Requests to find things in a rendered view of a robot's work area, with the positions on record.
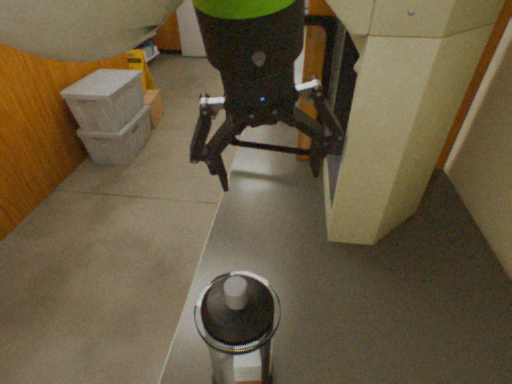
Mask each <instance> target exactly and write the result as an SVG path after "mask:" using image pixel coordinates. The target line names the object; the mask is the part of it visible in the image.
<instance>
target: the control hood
mask: <svg viewBox="0 0 512 384"><path fill-rule="evenodd" d="M325 1H326V2H327V3H328V4H329V6H330V7H331V8H332V10H333V11H334V13H335V14H336V15H337V17H338V18H339V19H340V20H341V21H342V23H343V24H344V26H345V27H346V29H347V30H348V31H349V32H350V34H353V35H366V34H369V30H370V22H371V18H372V14H373V6H374V2H375V0H325Z"/></svg>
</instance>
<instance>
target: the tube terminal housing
mask: <svg viewBox="0 0 512 384"><path fill-rule="evenodd" d="M504 2H505V0H375V2H374V6H373V14H372V18H371V22H370V30H369V34H366V35H353V34H350V32H349V31H348V30H347V29H346V27H345V32H344V37H345V33H346V31H348V32H349V34H350V37H351V38H352V40H353V42H354V45H355V46H356V48H357V50H358V53H359V71H358V75H357V79H356V83H355V84H356V87H355V91H354V95H353V99H352V108H351V112H350V116H349V120H348V123H349V124H348V128H347V130H348V133H349V136H348V140H347V144H346V148H345V156H344V160H343V164H341V165H340V169H339V173H338V178H337V186H336V190H335V194H334V198H333V206H332V209H331V205H330V195H329V177H328V168H327V159H326V157H325V159H324V165H323V178H324V190H325V213H326V225H327V237H328V241H329V242H347V243H356V244H365V245H373V244H375V243H376V242H377V241H379V240H380V239H381V238H382V237H384V236H385V235H386V234H387V233H389V232H390V231H391V230H393V229H394V228H396V227H397V225H400V224H401V222H403V221H404V220H406V219H407V218H408V217H409V216H411V215H413V213H414V212H416V209H417V207H418V205H419V204H420V200H421V198H422V196H423V194H424V190H425V188H426V187H427V184H428V181H429V179H430V177H431V175H432V172H433V169H434V168H435V166H436V162H437V160H438V158H439V155H440V152H441V151H442V149H443V145H444V143H445V141H446V140H447V136H448V134H449V132H450V128H451V126H452V124H453V123H454V119H455V117H456V115H457V113H458V109H459V108H460V105H461V104H462V100H463V98H464V96H465V92H466V91H467V88H468V87H469V83H470V81H471V79H472V77H473V73H474V72H475V70H476V68H477V65H478V62H479V61H480V59H481V55H482V53H483V51H484V49H485V45H486V44H487V41H488V40H489V38H490V34H491V32H492V30H493V28H494V23H495V22H496V20H497V19H498V16H499V13H500V11H501V9H502V7H503V5H504Z"/></svg>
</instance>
